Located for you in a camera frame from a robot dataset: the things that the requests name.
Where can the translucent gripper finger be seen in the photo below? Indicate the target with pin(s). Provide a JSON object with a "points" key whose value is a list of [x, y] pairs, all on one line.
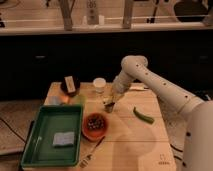
{"points": [[117, 97], [110, 95]]}

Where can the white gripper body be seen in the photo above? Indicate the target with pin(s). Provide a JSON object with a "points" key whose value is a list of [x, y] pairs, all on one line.
{"points": [[121, 84]]}

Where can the yellow banana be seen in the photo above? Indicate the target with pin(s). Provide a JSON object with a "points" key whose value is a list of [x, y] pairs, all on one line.
{"points": [[107, 100]]}

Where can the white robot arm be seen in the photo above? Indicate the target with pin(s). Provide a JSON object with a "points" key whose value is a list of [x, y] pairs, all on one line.
{"points": [[198, 143]]}

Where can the white plastic cup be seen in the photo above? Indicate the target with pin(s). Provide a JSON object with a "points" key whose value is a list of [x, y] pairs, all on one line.
{"points": [[99, 84]]}

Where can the white knife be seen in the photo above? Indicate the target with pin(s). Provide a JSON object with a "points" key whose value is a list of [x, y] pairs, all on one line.
{"points": [[136, 88]]}

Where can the orange bowl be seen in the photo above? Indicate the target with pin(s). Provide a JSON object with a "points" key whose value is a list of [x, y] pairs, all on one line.
{"points": [[94, 126]]}

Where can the green pepper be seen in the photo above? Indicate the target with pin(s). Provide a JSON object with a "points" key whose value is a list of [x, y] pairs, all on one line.
{"points": [[143, 117]]}

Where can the dark round container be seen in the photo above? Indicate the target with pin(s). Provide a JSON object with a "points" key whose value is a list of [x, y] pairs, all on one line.
{"points": [[70, 85]]}

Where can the blue sponge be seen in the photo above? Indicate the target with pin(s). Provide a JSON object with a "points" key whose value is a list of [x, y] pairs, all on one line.
{"points": [[63, 139]]}

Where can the metal fork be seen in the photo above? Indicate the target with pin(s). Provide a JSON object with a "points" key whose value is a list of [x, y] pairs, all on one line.
{"points": [[84, 162]]}

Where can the green plastic tray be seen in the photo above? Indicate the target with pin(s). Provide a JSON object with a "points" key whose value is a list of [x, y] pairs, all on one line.
{"points": [[39, 150]]}

